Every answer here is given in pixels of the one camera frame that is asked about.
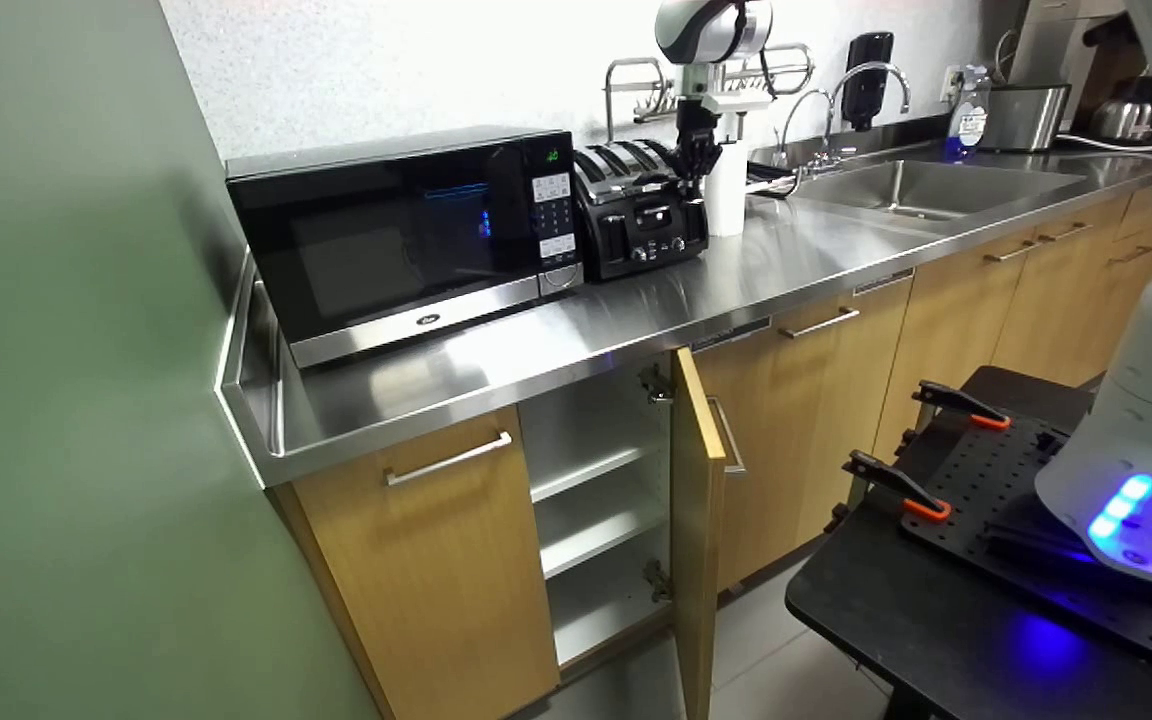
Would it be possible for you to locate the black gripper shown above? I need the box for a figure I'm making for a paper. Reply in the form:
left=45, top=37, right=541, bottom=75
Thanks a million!
left=670, top=54, right=728, bottom=183

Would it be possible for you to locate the black four-slot toaster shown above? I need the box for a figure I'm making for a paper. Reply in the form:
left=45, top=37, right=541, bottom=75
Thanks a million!
left=567, top=132, right=715, bottom=283

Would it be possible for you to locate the white cylindrical container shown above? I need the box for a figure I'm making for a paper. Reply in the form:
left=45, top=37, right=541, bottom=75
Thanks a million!
left=702, top=109, right=754, bottom=245

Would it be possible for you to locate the small chrome tap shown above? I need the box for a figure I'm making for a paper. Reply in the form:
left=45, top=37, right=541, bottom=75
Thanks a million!
left=776, top=82, right=834, bottom=173

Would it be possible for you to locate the stainless steel countertop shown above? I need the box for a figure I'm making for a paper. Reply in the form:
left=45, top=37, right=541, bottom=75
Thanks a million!
left=211, top=134, right=1152, bottom=493

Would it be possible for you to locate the tall chrome faucet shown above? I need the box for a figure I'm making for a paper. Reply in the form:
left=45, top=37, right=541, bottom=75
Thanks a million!
left=821, top=59, right=915, bottom=169

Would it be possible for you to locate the black soap dispenser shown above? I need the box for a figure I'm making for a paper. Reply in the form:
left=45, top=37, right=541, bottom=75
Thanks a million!
left=840, top=26, right=898, bottom=134

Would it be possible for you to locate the stainless steel sink basin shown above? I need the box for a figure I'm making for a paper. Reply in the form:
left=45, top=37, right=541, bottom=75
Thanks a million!
left=791, top=151, right=1103, bottom=228

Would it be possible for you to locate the clear bottle with blue label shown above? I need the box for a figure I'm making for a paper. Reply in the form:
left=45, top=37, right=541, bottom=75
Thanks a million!
left=941, top=59, right=997, bottom=164

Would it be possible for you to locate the black microwave oven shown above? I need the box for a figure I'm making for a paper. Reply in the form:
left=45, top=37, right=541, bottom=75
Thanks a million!
left=218, top=125, right=593, bottom=374

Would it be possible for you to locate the rectangular steel container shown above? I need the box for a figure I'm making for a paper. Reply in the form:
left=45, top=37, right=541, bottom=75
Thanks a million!
left=978, top=79, right=1076, bottom=155

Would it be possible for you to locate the white cabinet shelf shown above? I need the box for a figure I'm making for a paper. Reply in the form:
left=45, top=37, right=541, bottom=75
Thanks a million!
left=520, top=441, right=647, bottom=506
left=536, top=500, right=670, bottom=584

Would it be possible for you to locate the black clamp with orange tip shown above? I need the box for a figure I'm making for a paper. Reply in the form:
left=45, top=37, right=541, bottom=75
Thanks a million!
left=909, top=374, right=1018, bottom=441
left=840, top=449, right=961, bottom=527

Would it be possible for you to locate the open wooden cabinet door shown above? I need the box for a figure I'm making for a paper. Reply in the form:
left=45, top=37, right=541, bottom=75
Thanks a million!
left=664, top=342, right=746, bottom=720

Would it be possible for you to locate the steel pot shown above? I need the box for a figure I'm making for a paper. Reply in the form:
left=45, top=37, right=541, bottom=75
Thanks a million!
left=1082, top=94, right=1152, bottom=147

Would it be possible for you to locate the black perforated mounting board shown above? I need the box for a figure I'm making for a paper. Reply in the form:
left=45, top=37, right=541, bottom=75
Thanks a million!
left=893, top=394, right=1152, bottom=689

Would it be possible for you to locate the black work table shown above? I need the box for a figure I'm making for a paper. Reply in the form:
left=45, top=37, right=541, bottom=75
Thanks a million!
left=781, top=362, right=1152, bottom=720

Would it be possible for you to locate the chrome wire rack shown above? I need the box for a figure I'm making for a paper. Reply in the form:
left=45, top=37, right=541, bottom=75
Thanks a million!
left=599, top=38, right=821, bottom=143

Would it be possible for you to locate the metal handle of open door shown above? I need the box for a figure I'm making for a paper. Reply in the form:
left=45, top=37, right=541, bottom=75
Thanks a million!
left=706, top=394, right=753, bottom=478

